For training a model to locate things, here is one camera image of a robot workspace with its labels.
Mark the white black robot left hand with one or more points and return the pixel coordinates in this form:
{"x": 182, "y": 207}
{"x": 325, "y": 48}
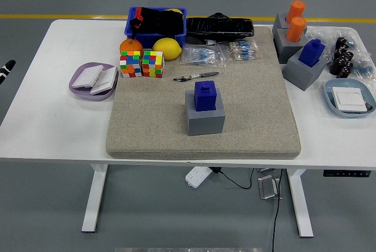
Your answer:
{"x": 8, "y": 65}

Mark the blue square seal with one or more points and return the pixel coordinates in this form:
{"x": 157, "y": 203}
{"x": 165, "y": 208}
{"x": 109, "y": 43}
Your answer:
{"x": 205, "y": 96}
{"x": 311, "y": 53}

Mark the grey seal holder block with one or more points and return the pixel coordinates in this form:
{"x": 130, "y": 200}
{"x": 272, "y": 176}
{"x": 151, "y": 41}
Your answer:
{"x": 205, "y": 124}
{"x": 279, "y": 23}
{"x": 283, "y": 49}
{"x": 299, "y": 75}

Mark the orange round seal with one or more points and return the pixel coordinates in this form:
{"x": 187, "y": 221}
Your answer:
{"x": 295, "y": 30}
{"x": 295, "y": 9}

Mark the purple tray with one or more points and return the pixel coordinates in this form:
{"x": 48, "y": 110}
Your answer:
{"x": 77, "y": 71}

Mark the multicolour puzzle cube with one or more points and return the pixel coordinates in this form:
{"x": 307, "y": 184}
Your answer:
{"x": 152, "y": 64}
{"x": 130, "y": 64}

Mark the orange fruit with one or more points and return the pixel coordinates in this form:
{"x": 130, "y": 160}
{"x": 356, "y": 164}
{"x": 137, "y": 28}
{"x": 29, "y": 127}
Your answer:
{"x": 131, "y": 46}

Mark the blue plastic bin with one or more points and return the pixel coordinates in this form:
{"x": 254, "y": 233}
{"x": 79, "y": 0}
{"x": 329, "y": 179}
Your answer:
{"x": 147, "y": 38}

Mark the white table leg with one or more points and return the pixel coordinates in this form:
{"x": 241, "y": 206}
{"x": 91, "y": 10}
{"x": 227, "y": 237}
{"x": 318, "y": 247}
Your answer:
{"x": 299, "y": 205}
{"x": 94, "y": 199}

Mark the yellow lemon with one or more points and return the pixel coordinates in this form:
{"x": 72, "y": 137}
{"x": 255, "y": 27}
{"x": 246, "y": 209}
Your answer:
{"x": 168, "y": 47}

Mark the black cloth with red trim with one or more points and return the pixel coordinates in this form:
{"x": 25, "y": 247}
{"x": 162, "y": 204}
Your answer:
{"x": 164, "y": 23}

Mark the yellow item in bin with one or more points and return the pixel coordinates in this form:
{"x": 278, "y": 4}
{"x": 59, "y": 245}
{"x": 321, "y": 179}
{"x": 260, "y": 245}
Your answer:
{"x": 175, "y": 10}

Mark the bag of blue resistors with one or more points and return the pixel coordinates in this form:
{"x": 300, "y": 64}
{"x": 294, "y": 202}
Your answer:
{"x": 202, "y": 56}

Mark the small white connector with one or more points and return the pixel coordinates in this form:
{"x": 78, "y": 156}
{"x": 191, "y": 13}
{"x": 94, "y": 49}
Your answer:
{"x": 211, "y": 41}

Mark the white power strip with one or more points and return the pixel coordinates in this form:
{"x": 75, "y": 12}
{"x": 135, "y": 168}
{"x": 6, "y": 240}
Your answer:
{"x": 195, "y": 177}

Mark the bag of brown resistors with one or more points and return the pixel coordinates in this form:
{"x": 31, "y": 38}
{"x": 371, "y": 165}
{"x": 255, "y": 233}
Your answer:
{"x": 242, "y": 50}

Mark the grey-brown mat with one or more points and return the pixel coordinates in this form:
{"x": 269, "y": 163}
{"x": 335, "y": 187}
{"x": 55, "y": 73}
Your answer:
{"x": 249, "y": 117}

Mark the clear plastic bag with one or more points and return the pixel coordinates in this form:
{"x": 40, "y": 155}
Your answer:
{"x": 323, "y": 33}

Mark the black cylindrical capacitor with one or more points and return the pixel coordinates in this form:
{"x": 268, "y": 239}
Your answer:
{"x": 336, "y": 64}
{"x": 348, "y": 56}
{"x": 341, "y": 43}
{"x": 346, "y": 69}
{"x": 340, "y": 51}

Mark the light blue tray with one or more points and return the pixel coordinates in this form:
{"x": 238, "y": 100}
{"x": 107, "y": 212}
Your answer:
{"x": 352, "y": 83}

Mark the small bag of blue parts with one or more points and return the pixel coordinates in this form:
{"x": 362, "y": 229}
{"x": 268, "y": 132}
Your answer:
{"x": 362, "y": 70}

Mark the black table control panel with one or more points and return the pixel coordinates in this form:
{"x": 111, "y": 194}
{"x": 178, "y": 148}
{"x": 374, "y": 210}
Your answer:
{"x": 346, "y": 173}

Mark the metal floor bracket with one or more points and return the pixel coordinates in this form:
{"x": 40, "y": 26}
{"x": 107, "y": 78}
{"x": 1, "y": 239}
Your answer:
{"x": 267, "y": 187}

